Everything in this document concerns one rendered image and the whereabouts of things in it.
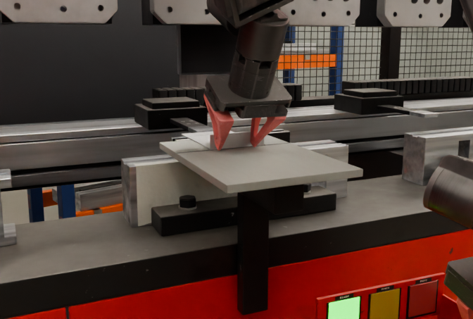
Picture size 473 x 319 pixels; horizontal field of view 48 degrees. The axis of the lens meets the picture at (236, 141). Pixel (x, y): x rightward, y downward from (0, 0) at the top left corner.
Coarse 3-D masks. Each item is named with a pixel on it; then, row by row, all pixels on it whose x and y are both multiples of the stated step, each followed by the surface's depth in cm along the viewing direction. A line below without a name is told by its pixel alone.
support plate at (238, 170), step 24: (168, 144) 80; (192, 144) 80; (288, 144) 80; (192, 168) 68; (216, 168) 65; (240, 168) 65; (264, 168) 65; (288, 168) 65; (312, 168) 65; (336, 168) 65; (360, 168) 65
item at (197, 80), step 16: (192, 32) 81; (208, 32) 82; (224, 32) 83; (192, 48) 82; (208, 48) 83; (224, 48) 84; (192, 64) 82; (208, 64) 83; (224, 64) 84; (192, 80) 84
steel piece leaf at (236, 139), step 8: (192, 136) 85; (200, 136) 85; (208, 136) 85; (232, 136) 77; (240, 136) 77; (248, 136) 78; (208, 144) 79; (224, 144) 77; (232, 144) 77; (240, 144) 78; (248, 144) 78
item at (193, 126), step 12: (144, 108) 102; (156, 108) 102; (168, 108) 102; (180, 108) 103; (192, 108) 103; (204, 108) 104; (144, 120) 103; (156, 120) 101; (168, 120) 102; (180, 120) 99; (192, 120) 99; (204, 120) 105; (192, 132) 90
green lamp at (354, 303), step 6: (342, 300) 67; (348, 300) 68; (354, 300) 68; (330, 306) 67; (336, 306) 67; (342, 306) 67; (348, 306) 68; (354, 306) 68; (330, 312) 67; (336, 312) 67; (342, 312) 68; (348, 312) 68; (354, 312) 68; (330, 318) 67; (336, 318) 67; (342, 318) 68; (348, 318) 68; (354, 318) 68
